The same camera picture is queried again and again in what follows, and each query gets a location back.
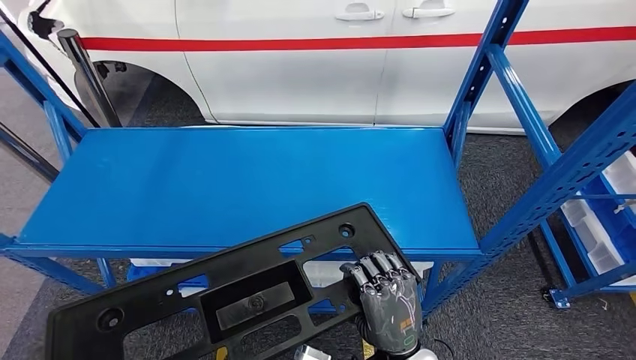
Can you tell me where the white car door handle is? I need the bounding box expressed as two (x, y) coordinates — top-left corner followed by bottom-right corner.
(335, 2), (386, 23)
(401, 0), (456, 20)

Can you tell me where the blue metal rack with casters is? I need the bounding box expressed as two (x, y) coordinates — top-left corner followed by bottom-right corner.
(538, 148), (636, 310)

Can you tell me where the chrome stanchion post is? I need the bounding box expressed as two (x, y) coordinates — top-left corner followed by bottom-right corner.
(55, 28), (123, 129)

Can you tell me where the dark grey slanted bar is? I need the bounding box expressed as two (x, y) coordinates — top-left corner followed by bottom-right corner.
(0, 120), (62, 183)

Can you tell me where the thin black rod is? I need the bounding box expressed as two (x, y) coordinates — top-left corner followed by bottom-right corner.
(0, 5), (102, 129)

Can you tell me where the white car with red stripe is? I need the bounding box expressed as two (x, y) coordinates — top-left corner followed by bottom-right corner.
(0, 0), (636, 136)

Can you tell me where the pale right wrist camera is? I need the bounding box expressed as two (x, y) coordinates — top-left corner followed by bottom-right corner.
(294, 344), (332, 360)

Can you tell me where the blue metal shelf rack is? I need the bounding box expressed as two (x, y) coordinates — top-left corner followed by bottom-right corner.
(0, 0), (636, 319)

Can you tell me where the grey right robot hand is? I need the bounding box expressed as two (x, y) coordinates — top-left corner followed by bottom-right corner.
(340, 250), (425, 358)

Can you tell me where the black plastic frame part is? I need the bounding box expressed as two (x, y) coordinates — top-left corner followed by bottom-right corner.
(44, 202), (422, 360)

